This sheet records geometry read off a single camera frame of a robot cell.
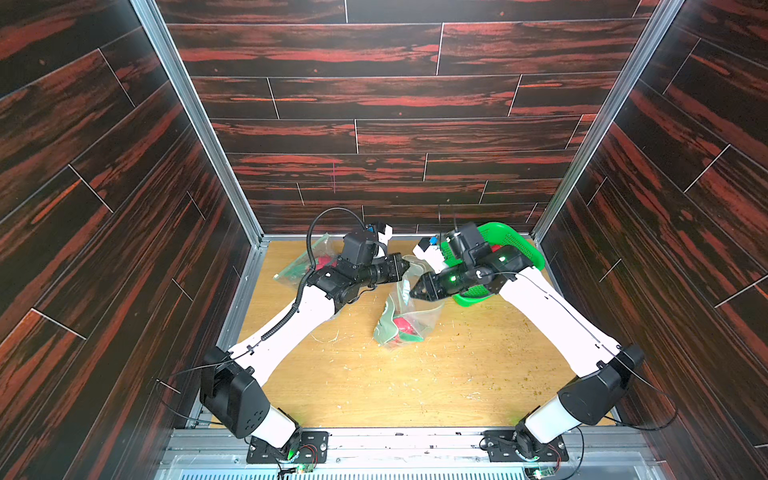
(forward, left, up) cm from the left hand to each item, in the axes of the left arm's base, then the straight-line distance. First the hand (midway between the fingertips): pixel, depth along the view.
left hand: (412, 264), depth 74 cm
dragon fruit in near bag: (-12, +2, -9) cm, 16 cm away
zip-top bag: (-12, +2, -5) cm, 13 cm away
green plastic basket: (+35, -35, -22) cm, 54 cm away
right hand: (-4, -2, -5) cm, 7 cm away
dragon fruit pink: (+27, -33, -22) cm, 47 cm away
